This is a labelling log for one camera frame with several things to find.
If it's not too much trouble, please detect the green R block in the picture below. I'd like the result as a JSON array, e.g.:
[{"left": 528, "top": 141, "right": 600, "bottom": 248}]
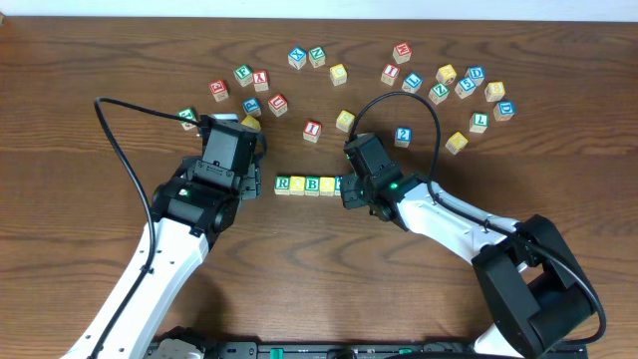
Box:
[{"left": 274, "top": 176, "right": 290, "bottom": 195}]

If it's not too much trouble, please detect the yellow K block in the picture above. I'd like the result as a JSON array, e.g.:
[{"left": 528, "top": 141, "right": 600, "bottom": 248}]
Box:
[{"left": 445, "top": 132, "right": 469, "bottom": 155}]

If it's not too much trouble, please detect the red I block upper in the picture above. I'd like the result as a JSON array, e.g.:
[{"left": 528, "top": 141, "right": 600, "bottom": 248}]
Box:
[{"left": 381, "top": 64, "right": 400, "bottom": 86}]

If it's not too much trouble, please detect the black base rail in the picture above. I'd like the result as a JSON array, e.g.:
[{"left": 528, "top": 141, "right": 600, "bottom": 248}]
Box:
[{"left": 144, "top": 340, "right": 590, "bottom": 359}]

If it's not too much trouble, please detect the green N block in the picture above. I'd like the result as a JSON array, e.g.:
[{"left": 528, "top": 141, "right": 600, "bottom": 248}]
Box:
[{"left": 308, "top": 47, "right": 326, "bottom": 68}]

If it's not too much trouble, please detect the blue L block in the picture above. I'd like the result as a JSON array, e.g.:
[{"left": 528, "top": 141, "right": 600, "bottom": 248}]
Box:
[{"left": 402, "top": 72, "right": 423, "bottom": 94}]

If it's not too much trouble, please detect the blue D block far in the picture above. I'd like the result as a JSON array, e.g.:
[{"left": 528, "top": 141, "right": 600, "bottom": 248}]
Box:
[{"left": 465, "top": 66, "right": 485, "bottom": 86}]

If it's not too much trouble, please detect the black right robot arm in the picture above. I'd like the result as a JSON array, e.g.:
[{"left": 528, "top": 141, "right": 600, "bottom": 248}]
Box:
[{"left": 339, "top": 165, "right": 606, "bottom": 358}]

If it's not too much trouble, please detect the red i block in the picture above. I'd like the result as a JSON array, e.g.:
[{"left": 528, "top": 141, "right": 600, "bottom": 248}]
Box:
[
  {"left": 303, "top": 121, "right": 322, "bottom": 143},
  {"left": 381, "top": 64, "right": 400, "bottom": 86}
]

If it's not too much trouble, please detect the yellow block with ball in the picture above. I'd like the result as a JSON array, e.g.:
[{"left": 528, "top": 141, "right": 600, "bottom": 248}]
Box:
[{"left": 436, "top": 64, "right": 457, "bottom": 86}]

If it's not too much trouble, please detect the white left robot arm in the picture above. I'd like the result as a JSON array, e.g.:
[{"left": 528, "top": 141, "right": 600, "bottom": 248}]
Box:
[{"left": 64, "top": 158, "right": 261, "bottom": 358}]

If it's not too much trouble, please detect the blue 5 block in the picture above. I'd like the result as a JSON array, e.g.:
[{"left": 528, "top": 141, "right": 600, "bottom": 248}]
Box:
[{"left": 455, "top": 77, "right": 477, "bottom": 99}]

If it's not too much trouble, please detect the blue 2 block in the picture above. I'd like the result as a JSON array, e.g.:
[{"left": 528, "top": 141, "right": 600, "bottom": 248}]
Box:
[{"left": 394, "top": 127, "right": 412, "bottom": 148}]

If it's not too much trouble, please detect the blue d block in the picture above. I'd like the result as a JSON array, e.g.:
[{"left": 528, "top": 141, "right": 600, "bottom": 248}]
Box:
[
  {"left": 465, "top": 66, "right": 485, "bottom": 86},
  {"left": 493, "top": 101, "right": 515, "bottom": 122}
]

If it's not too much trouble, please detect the blue X block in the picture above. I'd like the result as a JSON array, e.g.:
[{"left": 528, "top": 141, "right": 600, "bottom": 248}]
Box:
[{"left": 288, "top": 47, "right": 307, "bottom": 70}]

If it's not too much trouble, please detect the green J block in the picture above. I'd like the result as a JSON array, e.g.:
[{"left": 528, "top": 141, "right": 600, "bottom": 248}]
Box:
[{"left": 177, "top": 108, "right": 198, "bottom": 131}]

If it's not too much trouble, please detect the yellow O block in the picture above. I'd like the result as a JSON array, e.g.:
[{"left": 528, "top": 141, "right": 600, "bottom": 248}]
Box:
[{"left": 289, "top": 176, "right": 306, "bottom": 195}]

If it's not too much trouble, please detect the blue D block right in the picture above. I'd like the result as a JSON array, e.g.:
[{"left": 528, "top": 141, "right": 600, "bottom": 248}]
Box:
[{"left": 493, "top": 101, "right": 515, "bottom": 122}]

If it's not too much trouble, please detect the red block far left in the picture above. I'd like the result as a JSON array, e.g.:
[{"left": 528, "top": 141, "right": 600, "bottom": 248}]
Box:
[{"left": 208, "top": 80, "right": 229, "bottom": 102}]

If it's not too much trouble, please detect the green 7 block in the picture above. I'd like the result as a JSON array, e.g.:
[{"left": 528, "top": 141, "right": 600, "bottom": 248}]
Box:
[{"left": 469, "top": 113, "right": 489, "bottom": 134}]

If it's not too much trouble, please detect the blue T block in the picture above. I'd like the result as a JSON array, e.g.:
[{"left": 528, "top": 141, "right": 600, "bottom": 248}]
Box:
[{"left": 334, "top": 176, "right": 342, "bottom": 196}]

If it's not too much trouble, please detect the green F block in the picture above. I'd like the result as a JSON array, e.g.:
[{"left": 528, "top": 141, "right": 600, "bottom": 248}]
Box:
[{"left": 233, "top": 64, "right": 253, "bottom": 87}]

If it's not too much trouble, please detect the red Y block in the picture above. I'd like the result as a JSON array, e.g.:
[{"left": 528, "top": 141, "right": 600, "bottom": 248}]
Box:
[{"left": 252, "top": 70, "right": 269, "bottom": 92}]

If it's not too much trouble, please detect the red U block upper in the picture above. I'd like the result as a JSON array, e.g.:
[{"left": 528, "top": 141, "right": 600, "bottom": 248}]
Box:
[{"left": 268, "top": 94, "right": 288, "bottom": 117}]

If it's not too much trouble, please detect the blue P block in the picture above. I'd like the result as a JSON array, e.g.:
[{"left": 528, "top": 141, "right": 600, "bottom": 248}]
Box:
[{"left": 242, "top": 97, "right": 262, "bottom": 118}]

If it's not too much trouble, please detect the green Z block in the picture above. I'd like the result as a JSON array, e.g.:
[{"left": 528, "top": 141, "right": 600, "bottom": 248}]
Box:
[{"left": 429, "top": 83, "right": 450, "bottom": 105}]

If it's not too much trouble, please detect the green B block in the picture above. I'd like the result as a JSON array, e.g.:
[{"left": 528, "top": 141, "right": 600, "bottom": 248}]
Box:
[{"left": 304, "top": 177, "right": 320, "bottom": 196}]

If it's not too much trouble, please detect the red I block lower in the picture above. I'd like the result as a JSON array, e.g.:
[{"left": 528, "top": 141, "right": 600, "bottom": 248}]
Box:
[{"left": 303, "top": 121, "right": 322, "bottom": 143}]

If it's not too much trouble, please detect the yellow G block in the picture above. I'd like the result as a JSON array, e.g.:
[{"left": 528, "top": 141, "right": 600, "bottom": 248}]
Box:
[{"left": 241, "top": 116, "right": 261, "bottom": 132}]

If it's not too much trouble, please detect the yellow 8 block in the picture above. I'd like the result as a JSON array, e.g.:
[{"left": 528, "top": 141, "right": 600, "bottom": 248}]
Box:
[{"left": 484, "top": 82, "right": 506, "bottom": 103}]

